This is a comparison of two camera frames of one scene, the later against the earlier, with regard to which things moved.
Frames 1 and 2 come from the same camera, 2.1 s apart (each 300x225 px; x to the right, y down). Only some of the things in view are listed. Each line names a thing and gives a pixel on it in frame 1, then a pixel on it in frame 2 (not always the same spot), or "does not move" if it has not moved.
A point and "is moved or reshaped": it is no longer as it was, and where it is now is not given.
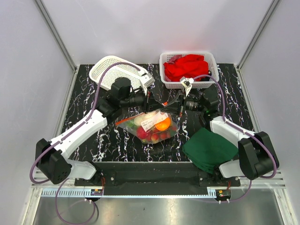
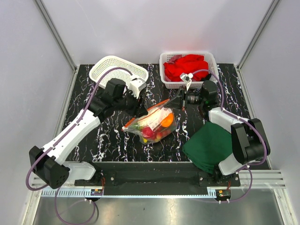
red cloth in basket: (192, 66) does not move
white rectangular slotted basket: (212, 77) does not move
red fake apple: (141, 133) to (147, 133)
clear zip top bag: (151, 127) is moved or reshaped
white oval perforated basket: (121, 71) does not move
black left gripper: (151, 103) to (139, 109)
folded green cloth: (205, 150) does not move
